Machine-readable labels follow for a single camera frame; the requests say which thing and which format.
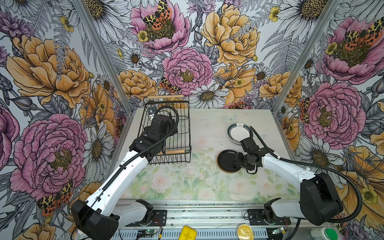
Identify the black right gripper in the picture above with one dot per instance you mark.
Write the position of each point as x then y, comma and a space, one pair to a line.
238, 161

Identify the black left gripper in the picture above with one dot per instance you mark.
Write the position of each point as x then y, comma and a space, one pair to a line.
146, 129

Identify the black plate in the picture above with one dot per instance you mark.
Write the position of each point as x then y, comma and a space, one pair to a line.
226, 161

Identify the black wire dish rack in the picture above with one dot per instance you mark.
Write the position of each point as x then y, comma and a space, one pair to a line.
172, 122

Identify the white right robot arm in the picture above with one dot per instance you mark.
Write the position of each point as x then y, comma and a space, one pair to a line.
319, 201

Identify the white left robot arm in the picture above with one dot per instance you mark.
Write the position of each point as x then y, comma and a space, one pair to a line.
98, 217

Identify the round yellow lid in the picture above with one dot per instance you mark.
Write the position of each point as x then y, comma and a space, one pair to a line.
245, 232

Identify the yellow plastic block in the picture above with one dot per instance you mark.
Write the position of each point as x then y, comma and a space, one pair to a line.
188, 233

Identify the green white button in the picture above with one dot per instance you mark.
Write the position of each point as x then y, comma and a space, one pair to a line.
324, 234

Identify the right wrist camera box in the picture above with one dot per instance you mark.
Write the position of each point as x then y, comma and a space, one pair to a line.
249, 146

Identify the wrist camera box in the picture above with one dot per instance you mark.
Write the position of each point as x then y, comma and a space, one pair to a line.
152, 111
249, 146

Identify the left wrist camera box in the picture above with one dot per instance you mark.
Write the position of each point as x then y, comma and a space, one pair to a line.
152, 111

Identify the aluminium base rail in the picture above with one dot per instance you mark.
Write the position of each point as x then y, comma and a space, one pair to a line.
213, 220

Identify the aluminium left corner post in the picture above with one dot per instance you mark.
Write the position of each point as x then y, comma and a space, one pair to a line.
97, 40

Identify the aluminium corner post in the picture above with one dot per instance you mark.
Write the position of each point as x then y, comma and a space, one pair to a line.
97, 40
313, 38

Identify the aluminium right corner post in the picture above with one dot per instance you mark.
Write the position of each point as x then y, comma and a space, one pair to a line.
313, 38

